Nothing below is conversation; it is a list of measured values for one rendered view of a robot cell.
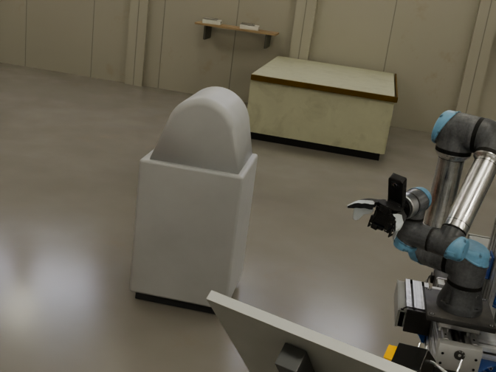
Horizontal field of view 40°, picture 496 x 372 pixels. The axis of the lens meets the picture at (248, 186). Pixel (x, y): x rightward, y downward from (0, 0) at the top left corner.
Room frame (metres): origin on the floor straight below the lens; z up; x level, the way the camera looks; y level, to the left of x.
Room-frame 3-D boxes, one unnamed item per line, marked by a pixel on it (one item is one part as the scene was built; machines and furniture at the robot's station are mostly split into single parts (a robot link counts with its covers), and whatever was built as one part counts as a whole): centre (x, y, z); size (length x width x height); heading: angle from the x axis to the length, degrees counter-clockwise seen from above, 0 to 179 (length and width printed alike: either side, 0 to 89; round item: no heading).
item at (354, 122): (9.53, -0.94, 0.42); 2.24 x 1.85 x 0.84; 171
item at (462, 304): (2.10, -0.77, 1.21); 0.15 x 0.15 x 0.10
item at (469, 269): (2.11, -0.76, 1.33); 0.13 x 0.12 x 0.14; 55
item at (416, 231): (1.95, -0.52, 1.46); 0.11 x 0.08 x 0.11; 55
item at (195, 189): (4.20, 0.33, 0.69); 0.68 x 0.58 x 1.39; 82
